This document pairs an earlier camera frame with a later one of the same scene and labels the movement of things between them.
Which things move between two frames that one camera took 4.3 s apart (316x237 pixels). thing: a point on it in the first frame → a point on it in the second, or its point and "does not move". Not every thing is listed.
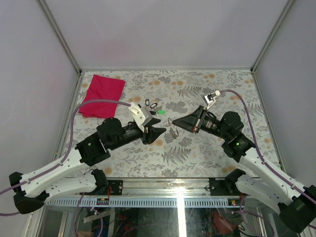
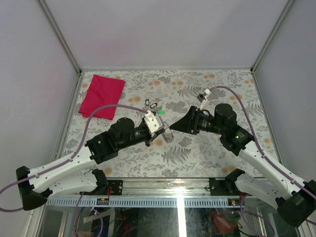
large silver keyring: [173, 127] → [168, 133]
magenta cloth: [102, 88] does not move
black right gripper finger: [191, 118] does not move
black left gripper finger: [152, 134] does not move
